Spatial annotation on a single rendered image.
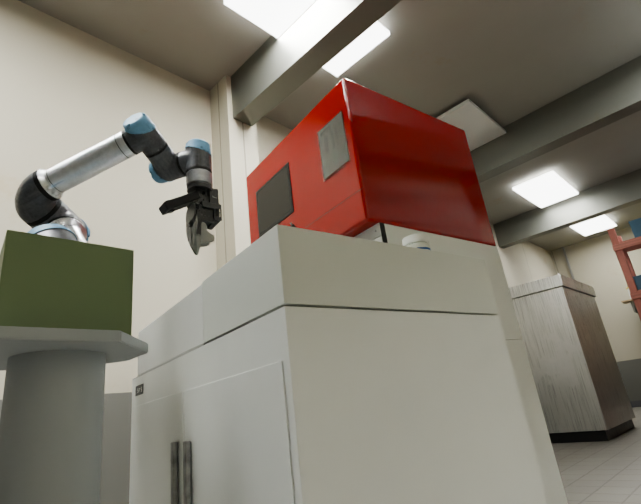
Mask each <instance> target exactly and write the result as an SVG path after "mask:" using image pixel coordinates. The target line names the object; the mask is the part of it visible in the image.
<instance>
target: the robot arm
mask: <svg viewBox="0 0 641 504"><path fill-rule="evenodd" d="M123 128H124V130H123V131H121V132H119V133H117V134H115V135H113V136H111V137H109V138H107V139H105V140H103V141H101V142H99V143H97V144H96V145H94V146H92V147H90V148H88V149H86V150H84V151H82V152H80V153H78V154H76V155H74V156H72V157H70V158H68V159H66V160H65V161H63V162H61V163H59V164H57V165H55V166H53V167H51V168H49V169H47V170H46V169H38V170H36V171H35V172H33V173H31V174H30V175H28V176H27V177H26V178H25V179H24V180H23V181H22V182H21V184H20V185H19V187H18V189H17V191H16V194H15V200H14V203H15V209H16V212H17V214H18V216H19V217H20V218H21V219H22V220H23V221H24V222H25V223H27V224H28V225H29V226H30V227H31V228H32V229H31V230H30V231H28V232H27V233H32V234H38V235H44V236H50V237H56V238H62V239H68V240H74V241H80V242H86V243H88V240H89V238H88V237H90V229H89V227H88V226H87V224H86V223H85V222H84V221H83V220H82V219H80V218H79V217H78V216H77V215H76V214H75V213H74V212H73V211H72V210H71V209H70V208H69V207H68V206H67V205H66V204H65V203H64V202H63V201H62V200H61V199H60V198H62V197H63V193H64V192H66V191H67V190H69V189H71V188H73V187H75V186H77V185H79V184H81V183H83V182H85V181H87V180H89V179H91V178H92V177H94V176H96V175H98V174H100V173H102V172H104V171H106V170H108V169H110V168H112V167H114V166H116V165H117V164H119V163H121V162H123V161H125V160H127V159H129V158H131V157H133V156H135V155H137V154H139V153H141V152H143V154H144V155H145V156H146V157H147V159H148V160H149V161H150V164H149V173H150V174H151V177H152V179H153V180H154V181H155V182H157V183H166V182H172V181H174V180H177V179H180V178H183V177H186V186H187V193H188V194H186V195H183V196H180V197H177V198H174V199H171V200H166V201H165V202H164V203H163V204H162V205H161V206H160V207H159V210H160V212H161V214H162V215H165V214H168V213H173V212H174V211H176V210H179V209H182V208H184V207H187V212H186V235H187V239H188V242H189V245H190V247H191V249H192V251H193V253H194V254H195V255H198V253H199V249H200V247H205V246H209V244H210V242H213V241H214V239H215V237H214V235H213V234H211V233H209V232H208V231H207V229H209V230H213V228H214V227H215V226H216V225H217V224H218V223H219V222H220V221H222V210H221V204H219V199H218V189H214V188H212V163H211V158H212V155H211V148H210V145H209V143H208V142H207V141H205V140H203V139H198V138H195V139H191V140H189V141H188V142H187V143H186V147H185V151H181V152H178V153H174V151H173V150H172V149H171V147H170V146H169V144H168V143H167V142H166V140H165V139H164V137H163V136H162V135H161V133H160V132H159V130H158V129H157V128H156V125H155V124H154V123H153V122H152V121H151V120H150V118H149V117H148V116H147V115H146V114H145V113H142V112H140V113H136V114H133V115H131V116H130V117H129V118H127V119H126V120H125V121H124V123H123ZM219 209H220V212H219ZM219 216H220V217H219Z"/></svg>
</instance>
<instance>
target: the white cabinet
mask: <svg viewBox="0 0 641 504"><path fill-rule="evenodd" d="M129 504H548V500H547V496H546V492H545V488H544V485H543V481H542V477H541V473H540V469H539V466H538V462H537V458H536V454H535V450H534V446H533V443H532V439H531V435H530V431H529V427H528V424H527V420H526V416H525V412H524V408H523V404H522V401H521V397H520V393H519V389H518V385H517V382H516V378H515V374H514V370H513V366H512V362H511V359H510V355H509V351H508V347H507V343H506V340H505V336H504V332H503V328H502V324H501V320H500V317H499V316H493V315H471V314H449V313H427V312H404V311H382V310H360V309H338V308H316V307H294V306H284V307H282V308H280V309H278V310H276V311H274V312H272V313H270V314H268V315H266V316H263V317H261V318H259V319H257V320H255V321H253V322H251V323H249V324H247V325H245V326H243V327H241V328H239V329H237V330H235V331H233V332H231V333H228V334H226V335H224V336H222V337H220V338H218V339H216V340H214V341H212V342H210V343H208V344H206V345H204V346H202V347H200V348H198V349H196V350H194V351H191V352H189V353H187V354H185V355H183V356H181V357H179V358H177V359H175V360H173V361H171V362H169V363H167V364H165V365H163V366H161V367H159V368H156V369H154V370H152V371H150V372H148V373H146V374H144V375H142V376H140V377H138V378H136V379H134V380H132V415H131V453H130V490H129Z"/></svg>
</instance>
